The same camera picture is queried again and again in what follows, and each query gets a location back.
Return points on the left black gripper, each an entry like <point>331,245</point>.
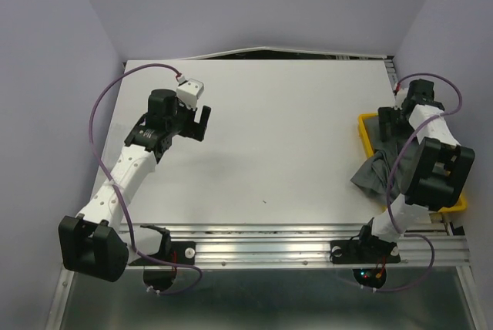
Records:
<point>194,129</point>

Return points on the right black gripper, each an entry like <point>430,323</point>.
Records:
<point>387,114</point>

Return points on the grey pleated skirt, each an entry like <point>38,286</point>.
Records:
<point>371,177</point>

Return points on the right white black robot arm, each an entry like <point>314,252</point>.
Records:
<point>417,167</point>

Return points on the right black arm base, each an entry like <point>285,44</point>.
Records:
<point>365,248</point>

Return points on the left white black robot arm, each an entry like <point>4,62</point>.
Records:
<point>90,242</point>

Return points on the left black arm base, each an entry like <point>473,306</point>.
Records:
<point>171,254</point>

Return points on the yellow plastic tray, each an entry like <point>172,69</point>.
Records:
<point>454,206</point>

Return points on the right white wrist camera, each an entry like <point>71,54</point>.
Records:
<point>400,97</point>

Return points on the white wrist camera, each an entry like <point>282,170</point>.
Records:
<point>189,91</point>
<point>400,97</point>

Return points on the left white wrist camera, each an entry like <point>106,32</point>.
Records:
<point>189,91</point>

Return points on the aluminium rail frame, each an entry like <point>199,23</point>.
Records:
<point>262,196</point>

